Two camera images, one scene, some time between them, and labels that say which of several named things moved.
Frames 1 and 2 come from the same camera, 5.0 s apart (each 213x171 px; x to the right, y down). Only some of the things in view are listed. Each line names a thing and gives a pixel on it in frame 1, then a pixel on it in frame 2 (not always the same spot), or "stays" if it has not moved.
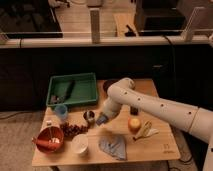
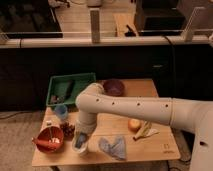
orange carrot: x=45 y=143 stays
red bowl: x=52 y=134 stays
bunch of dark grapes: x=72 y=130 stays
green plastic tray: x=84 y=89 stays
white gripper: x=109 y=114 to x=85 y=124
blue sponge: x=101 y=120 to x=81 y=138
